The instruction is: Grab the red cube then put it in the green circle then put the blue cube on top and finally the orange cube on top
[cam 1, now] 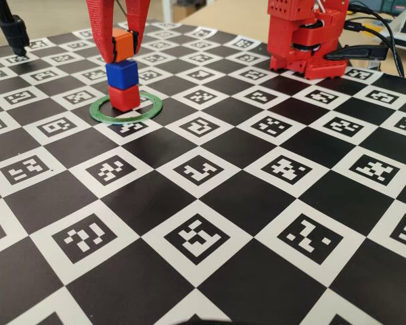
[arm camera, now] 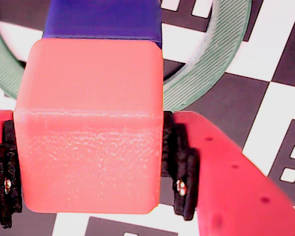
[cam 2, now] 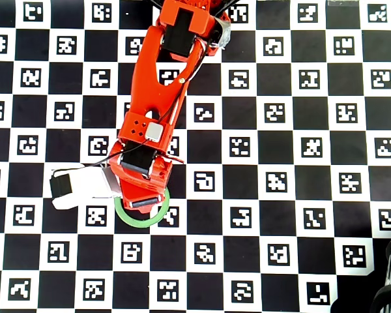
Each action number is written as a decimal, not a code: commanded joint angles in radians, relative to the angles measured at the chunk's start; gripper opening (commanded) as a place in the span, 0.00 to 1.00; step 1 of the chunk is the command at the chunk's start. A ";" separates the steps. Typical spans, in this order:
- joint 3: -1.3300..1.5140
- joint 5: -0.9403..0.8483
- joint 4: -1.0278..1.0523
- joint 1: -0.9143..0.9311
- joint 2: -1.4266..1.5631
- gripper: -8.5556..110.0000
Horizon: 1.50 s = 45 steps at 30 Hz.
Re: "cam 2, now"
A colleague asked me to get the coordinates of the small grey square box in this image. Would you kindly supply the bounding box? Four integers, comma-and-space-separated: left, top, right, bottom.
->
145, 122, 164, 142

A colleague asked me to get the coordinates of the green ring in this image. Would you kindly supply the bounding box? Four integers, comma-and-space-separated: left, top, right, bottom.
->
113, 187, 171, 228

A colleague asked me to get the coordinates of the grey tape wad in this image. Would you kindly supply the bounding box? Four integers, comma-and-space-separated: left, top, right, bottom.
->
213, 16, 232, 50

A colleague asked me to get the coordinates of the black white marker mat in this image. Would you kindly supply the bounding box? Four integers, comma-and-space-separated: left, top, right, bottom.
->
0, 0, 391, 313

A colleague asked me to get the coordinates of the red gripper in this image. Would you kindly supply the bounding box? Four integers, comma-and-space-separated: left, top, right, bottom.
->
109, 140, 185, 216

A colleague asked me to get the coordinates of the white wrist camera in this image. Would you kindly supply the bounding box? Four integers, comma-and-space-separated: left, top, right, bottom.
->
49, 166, 121, 210

